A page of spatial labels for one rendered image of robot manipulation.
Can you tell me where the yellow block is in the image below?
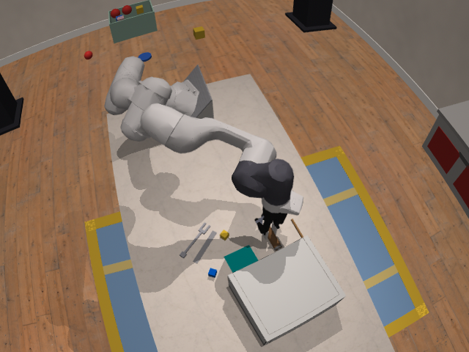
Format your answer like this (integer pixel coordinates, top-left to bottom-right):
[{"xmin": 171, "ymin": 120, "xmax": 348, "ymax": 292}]
[{"xmin": 220, "ymin": 230, "xmax": 229, "ymax": 240}]

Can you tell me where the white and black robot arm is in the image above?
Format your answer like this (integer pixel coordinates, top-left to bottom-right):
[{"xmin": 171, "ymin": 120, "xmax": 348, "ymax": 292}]
[{"xmin": 104, "ymin": 56, "xmax": 303, "ymax": 216}]

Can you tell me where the small blue cube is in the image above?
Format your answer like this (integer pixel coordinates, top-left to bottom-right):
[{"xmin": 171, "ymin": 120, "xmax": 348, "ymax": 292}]
[{"xmin": 208, "ymin": 268, "xmax": 217, "ymax": 278}]

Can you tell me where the teal square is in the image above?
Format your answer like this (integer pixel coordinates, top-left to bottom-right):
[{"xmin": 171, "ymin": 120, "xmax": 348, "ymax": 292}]
[{"xmin": 224, "ymin": 245, "xmax": 258, "ymax": 273}]

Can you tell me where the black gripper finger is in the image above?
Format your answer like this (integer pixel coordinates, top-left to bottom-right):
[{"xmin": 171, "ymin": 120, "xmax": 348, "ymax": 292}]
[
  {"xmin": 254, "ymin": 216, "xmax": 274, "ymax": 240},
  {"xmin": 271, "ymin": 213, "xmax": 287, "ymax": 235}
]

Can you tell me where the steel hook with wooden handle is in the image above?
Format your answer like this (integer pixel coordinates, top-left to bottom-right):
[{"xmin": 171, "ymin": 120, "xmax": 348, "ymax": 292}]
[{"xmin": 267, "ymin": 227, "xmax": 282, "ymax": 251}]

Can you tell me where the grey flat bar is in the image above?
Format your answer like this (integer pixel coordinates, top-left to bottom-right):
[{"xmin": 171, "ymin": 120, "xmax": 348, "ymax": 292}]
[{"xmin": 193, "ymin": 231, "xmax": 217, "ymax": 263}]

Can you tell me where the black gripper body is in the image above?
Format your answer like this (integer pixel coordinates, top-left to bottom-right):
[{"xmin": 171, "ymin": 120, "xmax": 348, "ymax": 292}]
[{"xmin": 261, "ymin": 207, "xmax": 284, "ymax": 221}]

